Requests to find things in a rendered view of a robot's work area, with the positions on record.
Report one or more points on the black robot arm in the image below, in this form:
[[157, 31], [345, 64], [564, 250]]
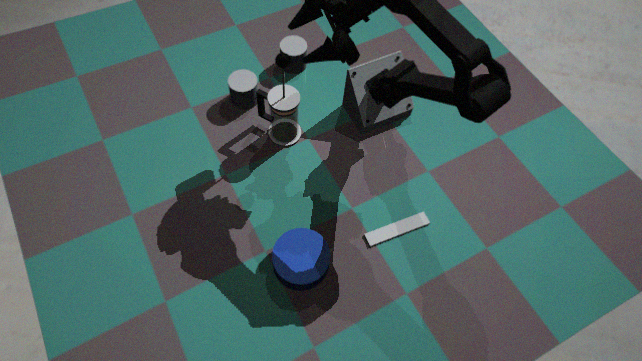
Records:
[[476, 98]]

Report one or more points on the glass coffee press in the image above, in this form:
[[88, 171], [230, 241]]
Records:
[[283, 103]]

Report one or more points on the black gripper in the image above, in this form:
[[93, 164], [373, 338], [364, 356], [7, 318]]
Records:
[[342, 47]]

